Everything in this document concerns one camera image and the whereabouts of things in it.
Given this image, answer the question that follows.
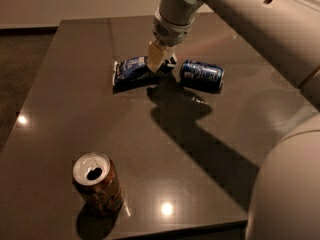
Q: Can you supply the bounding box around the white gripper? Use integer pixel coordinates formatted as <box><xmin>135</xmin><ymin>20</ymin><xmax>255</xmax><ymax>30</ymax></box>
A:
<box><xmin>147</xmin><ymin>11</ymin><xmax>194</xmax><ymax>72</ymax></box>

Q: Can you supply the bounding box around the blue chip bag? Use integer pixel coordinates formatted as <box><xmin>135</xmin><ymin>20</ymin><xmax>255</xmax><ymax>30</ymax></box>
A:
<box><xmin>112</xmin><ymin>55</ymin><xmax>177</xmax><ymax>89</ymax></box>

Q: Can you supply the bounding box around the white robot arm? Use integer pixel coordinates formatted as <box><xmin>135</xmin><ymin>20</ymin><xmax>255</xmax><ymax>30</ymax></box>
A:
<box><xmin>149</xmin><ymin>0</ymin><xmax>320</xmax><ymax>240</ymax></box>

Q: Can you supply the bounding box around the blue pepsi can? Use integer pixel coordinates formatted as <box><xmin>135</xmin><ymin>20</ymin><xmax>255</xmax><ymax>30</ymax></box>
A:
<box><xmin>180</xmin><ymin>60</ymin><xmax>224</xmax><ymax>92</ymax></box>

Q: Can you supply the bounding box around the orange soda can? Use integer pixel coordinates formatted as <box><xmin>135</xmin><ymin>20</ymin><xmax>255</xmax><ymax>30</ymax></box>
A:
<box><xmin>73</xmin><ymin>152</ymin><xmax>124</xmax><ymax>217</ymax></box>

